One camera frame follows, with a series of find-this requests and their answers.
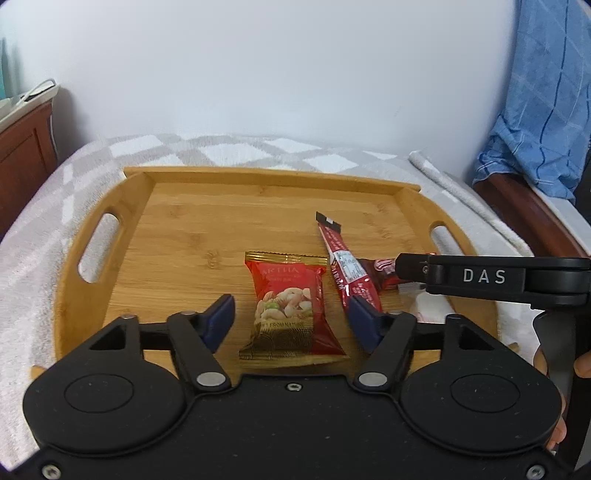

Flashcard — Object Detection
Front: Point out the red nut snack packet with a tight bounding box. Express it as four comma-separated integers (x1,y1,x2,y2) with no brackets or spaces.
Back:
238,251,348,368

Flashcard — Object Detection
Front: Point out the long red snack bar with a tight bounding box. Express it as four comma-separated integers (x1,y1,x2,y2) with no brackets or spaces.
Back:
315,212,383,312

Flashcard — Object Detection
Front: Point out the wooden chair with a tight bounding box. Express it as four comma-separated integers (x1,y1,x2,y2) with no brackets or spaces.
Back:
473,174,590,257

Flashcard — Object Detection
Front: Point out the bamboo serving tray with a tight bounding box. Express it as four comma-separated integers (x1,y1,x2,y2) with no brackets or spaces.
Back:
53,167,476,379

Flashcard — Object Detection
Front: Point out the grey checkered blanket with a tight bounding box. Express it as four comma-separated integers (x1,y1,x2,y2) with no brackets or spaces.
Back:
1,134,531,468

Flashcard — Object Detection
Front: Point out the blue plaid cloth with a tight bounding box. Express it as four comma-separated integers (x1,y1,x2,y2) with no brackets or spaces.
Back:
474,1,590,200

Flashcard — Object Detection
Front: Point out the dark red chocolate bar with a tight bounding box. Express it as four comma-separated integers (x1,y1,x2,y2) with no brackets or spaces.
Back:
359,258,403,292

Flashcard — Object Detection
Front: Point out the person's right hand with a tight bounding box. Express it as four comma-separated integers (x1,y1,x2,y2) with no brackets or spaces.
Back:
533,345,591,453

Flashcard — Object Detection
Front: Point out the wooden dresser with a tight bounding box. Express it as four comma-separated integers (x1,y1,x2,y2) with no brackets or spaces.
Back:
0,101,57,237

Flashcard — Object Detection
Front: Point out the white marshmallow packet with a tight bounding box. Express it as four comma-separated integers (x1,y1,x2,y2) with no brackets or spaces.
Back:
401,290,455,324

